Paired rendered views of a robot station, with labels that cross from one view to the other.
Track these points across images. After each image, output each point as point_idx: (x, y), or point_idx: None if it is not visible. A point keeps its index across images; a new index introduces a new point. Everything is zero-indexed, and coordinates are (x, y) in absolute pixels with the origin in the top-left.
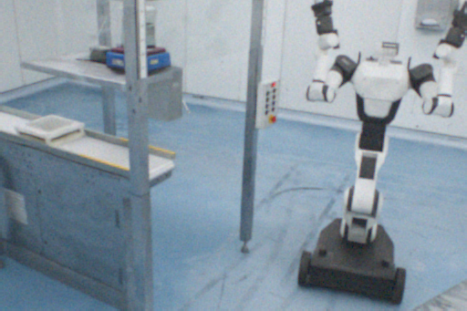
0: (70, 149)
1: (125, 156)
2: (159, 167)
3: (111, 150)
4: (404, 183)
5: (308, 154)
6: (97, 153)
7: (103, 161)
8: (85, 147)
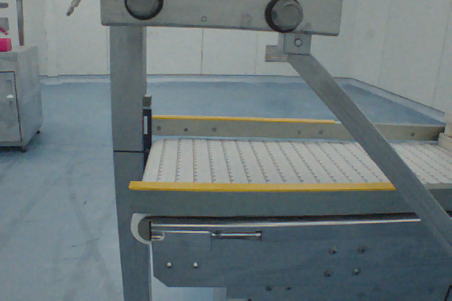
0: (424, 156)
1: (295, 178)
2: (149, 177)
3: (362, 181)
4: None
5: None
6: (362, 164)
7: (257, 118)
8: (426, 170)
